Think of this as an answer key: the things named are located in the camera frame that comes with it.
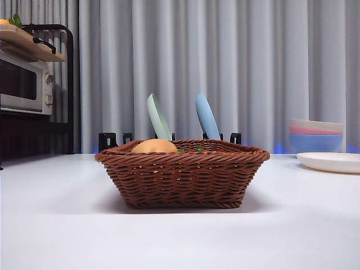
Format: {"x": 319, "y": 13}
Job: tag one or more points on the pale green plate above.
{"x": 157, "y": 118}

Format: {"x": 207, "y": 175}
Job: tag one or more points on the white toaster oven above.
{"x": 17, "y": 84}

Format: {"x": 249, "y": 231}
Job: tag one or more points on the green leaf sprig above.
{"x": 16, "y": 19}

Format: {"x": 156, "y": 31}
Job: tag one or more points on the tan potato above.
{"x": 154, "y": 146}

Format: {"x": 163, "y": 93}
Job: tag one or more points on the yellow orange fruit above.
{"x": 2, "y": 21}

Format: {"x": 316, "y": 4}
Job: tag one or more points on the black metal shelf frame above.
{"x": 70, "y": 84}

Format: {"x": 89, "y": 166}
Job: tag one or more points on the brown wicker basket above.
{"x": 182, "y": 180}

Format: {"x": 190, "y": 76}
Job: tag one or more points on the white flat plate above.
{"x": 329, "y": 162}

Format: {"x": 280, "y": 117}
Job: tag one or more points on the pink bowl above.
{"x": 298, "y": 130}

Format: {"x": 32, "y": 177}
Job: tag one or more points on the wooden cutting board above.
{"x": 22, "y": 42}

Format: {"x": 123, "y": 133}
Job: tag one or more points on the grey curtain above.
{"x": 253, "y": 56}

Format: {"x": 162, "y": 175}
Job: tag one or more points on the black dish rack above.
{"x": 105, "y": 143}

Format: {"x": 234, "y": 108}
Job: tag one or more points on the green cucumber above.
{"x": 199, "y": 149}

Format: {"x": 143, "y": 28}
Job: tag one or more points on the pale blue plate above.
{"x": 206, "y": 118}

